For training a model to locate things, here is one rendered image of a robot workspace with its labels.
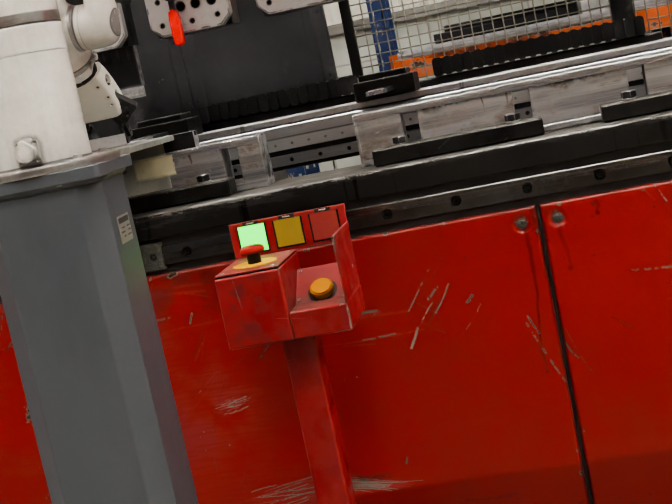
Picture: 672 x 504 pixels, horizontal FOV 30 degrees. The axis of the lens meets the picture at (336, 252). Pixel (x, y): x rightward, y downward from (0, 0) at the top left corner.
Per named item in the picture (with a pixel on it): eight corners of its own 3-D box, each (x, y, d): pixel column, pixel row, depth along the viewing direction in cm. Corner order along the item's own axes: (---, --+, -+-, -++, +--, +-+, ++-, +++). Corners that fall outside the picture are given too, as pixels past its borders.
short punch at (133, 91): (94, 106, 234) (82, 56, 232) (97, 106, 236) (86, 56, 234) (144, 96, 232) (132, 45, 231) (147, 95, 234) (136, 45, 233)
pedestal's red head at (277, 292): (229, 351, 197) (204, 240, 194) (251, 328, 212) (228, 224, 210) (353, 330, 193) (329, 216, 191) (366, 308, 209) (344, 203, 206)
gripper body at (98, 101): (103, 48, 218) (127, 95, 226) (48, 60, 220) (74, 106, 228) (98, 77, 213) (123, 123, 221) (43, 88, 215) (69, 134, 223)
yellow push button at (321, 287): (312, 305, 200) (308, 296, 199) (313, 288, 203) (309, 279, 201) (335, 301, 199) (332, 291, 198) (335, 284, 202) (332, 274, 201)
